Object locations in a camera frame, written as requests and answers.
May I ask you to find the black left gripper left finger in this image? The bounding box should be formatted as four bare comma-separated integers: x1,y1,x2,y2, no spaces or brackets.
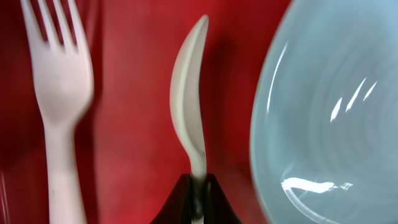
150,174,193,224

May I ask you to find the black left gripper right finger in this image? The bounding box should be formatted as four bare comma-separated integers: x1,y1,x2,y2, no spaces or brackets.
203,174,242,224

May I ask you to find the white plastic spoon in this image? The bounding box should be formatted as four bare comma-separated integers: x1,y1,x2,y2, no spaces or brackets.
170,14,209,223

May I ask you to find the light blue plate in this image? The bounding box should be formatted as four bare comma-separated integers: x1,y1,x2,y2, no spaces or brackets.
250,0,397,224

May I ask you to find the red plastic tray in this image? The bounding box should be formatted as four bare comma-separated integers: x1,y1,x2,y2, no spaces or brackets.
1,0,289,223

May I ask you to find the white plastic fork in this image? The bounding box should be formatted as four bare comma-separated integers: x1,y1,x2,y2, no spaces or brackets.
21,0,94,224

